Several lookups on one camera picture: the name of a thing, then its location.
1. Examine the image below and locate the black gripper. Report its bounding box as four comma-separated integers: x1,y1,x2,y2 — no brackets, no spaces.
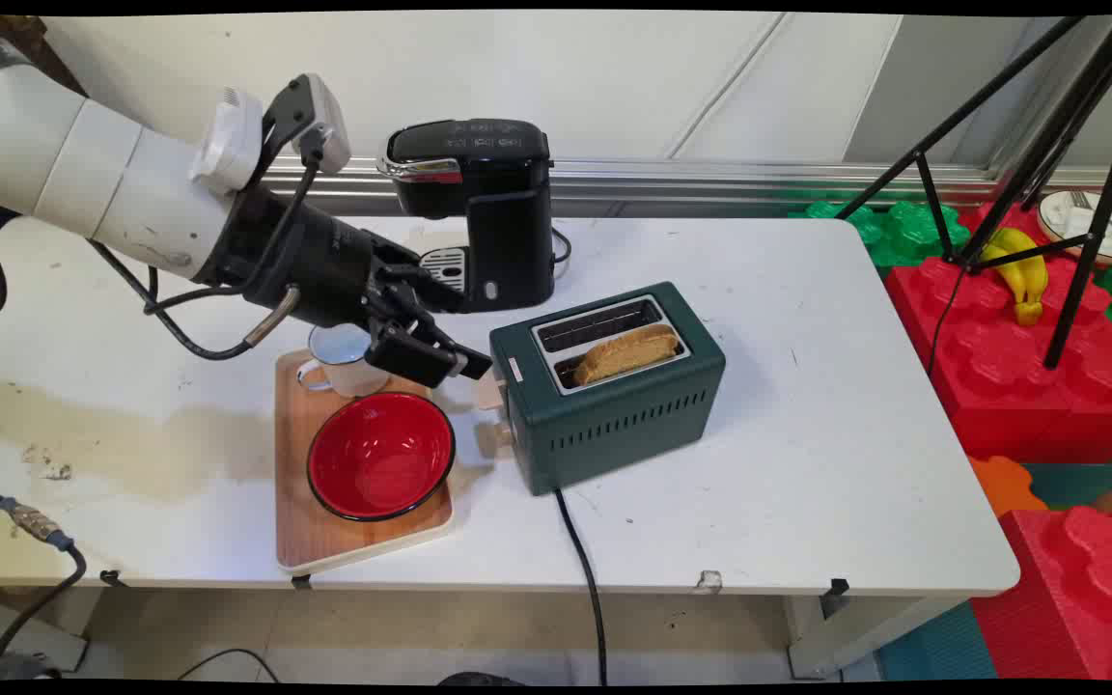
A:
201,183,495,391

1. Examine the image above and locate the white enamel mug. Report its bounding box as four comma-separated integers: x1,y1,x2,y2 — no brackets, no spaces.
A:
296,322,391,399

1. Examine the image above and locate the red bowl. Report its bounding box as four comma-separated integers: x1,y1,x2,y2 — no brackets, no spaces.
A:
306,391,457,523

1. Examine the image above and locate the black coffee machine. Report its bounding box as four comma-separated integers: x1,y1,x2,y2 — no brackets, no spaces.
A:
377,119,557,315

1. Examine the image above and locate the green toaster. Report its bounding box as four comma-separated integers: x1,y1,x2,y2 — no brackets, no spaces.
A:
477,281,727,497

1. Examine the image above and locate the toast slice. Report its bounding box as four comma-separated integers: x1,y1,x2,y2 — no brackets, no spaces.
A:
572,323,681,387

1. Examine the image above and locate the wooden tray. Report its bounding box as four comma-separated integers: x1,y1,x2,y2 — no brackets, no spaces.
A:
272,348,456,576

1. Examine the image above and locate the red foam block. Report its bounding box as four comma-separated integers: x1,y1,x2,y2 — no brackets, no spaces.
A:
969,506,1112,682
882,201,1112,466

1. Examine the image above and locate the orange foam block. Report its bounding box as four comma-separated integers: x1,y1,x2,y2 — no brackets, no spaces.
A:
965,454,1051,520

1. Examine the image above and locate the yellow toy banana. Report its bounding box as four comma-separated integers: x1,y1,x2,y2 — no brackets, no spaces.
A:
979,227,1050,327

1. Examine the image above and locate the white plate with fork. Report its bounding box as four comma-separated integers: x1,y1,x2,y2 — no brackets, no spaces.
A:
1037,189,1112,267

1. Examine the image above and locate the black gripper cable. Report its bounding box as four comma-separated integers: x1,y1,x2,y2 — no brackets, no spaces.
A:
88,125,327,362

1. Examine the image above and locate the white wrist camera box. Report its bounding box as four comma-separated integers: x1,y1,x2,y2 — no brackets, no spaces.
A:
191,73,352,192

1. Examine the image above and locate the black toaster power cord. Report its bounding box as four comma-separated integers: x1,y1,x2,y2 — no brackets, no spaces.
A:
553,487,609,686

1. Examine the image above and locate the black cable with metal connector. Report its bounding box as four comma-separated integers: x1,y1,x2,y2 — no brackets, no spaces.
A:
0,477,90,682

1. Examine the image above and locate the black camera tripod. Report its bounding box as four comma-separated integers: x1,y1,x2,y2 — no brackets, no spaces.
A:
834,14,1112,372

